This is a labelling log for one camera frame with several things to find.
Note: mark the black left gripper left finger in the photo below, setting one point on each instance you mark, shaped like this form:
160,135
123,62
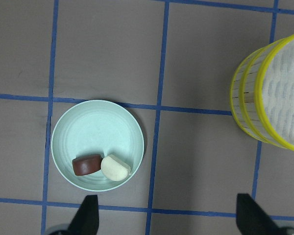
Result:
86,220

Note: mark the light green round plate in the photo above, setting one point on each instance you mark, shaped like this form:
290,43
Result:
96,127

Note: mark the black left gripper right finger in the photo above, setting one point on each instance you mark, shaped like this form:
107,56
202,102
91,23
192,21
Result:
251,219

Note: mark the brown bun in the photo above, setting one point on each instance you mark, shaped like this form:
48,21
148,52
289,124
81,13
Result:
85,165

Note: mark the white bun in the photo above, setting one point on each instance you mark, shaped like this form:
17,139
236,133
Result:
115,169

